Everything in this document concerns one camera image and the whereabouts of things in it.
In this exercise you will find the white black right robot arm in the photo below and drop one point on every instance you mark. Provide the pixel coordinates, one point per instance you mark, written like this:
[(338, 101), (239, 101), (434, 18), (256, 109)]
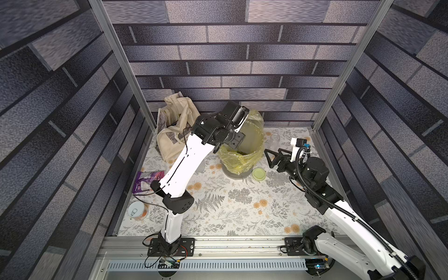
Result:
[(376, 259)]

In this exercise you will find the tall clear plastic jar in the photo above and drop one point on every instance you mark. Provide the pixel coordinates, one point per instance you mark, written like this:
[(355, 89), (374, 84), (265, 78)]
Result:
[(273, 142)]

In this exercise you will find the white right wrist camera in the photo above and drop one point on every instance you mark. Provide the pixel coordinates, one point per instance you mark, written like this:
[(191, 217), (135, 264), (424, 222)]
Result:
[(296, 144)]

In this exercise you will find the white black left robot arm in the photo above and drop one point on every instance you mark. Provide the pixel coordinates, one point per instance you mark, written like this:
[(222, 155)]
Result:
[(209, 133)]

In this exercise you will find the small round tin can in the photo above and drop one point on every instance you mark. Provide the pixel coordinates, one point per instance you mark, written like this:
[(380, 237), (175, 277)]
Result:
[(138, 210)]

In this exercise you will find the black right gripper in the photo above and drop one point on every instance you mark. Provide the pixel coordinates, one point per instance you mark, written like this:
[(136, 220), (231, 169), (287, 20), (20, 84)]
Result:
[(282, 163)]

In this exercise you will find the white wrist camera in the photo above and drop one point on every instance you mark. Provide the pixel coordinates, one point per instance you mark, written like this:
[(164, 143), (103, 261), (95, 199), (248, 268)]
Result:
[(233, 116), (296, 144)]

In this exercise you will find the yellow plastic bin liner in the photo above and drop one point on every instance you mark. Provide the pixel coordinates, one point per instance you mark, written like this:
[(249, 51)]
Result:
[(238, 164)]

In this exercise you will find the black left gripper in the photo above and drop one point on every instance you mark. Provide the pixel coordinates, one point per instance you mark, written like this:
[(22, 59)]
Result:
[(238, 140)]

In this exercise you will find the floral patterned table mat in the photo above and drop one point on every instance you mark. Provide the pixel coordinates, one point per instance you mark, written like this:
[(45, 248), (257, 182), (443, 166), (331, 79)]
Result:
[(227, 207)]

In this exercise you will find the green jar lid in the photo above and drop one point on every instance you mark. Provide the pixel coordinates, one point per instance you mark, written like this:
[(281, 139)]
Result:
[(259, 174)]

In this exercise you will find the glass jar with green lid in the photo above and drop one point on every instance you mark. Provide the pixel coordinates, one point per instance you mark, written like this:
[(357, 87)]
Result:
[(201, 168)]

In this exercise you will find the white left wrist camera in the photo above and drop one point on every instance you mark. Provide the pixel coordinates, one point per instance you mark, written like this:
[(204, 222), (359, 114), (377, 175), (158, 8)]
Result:
[(233, 116)]

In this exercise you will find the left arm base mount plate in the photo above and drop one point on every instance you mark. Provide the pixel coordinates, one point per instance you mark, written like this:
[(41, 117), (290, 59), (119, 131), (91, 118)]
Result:
[(182, 247)]

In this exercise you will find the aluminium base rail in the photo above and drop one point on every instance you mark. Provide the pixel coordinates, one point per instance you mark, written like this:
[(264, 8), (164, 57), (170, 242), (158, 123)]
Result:
[(211, 253)]

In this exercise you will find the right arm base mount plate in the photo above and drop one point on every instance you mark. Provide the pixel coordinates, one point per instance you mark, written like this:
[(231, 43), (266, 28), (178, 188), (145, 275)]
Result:
[(294, 246)]

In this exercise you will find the purple snack packet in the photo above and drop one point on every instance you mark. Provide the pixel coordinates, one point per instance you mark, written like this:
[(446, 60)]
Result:
[(144, 179)]

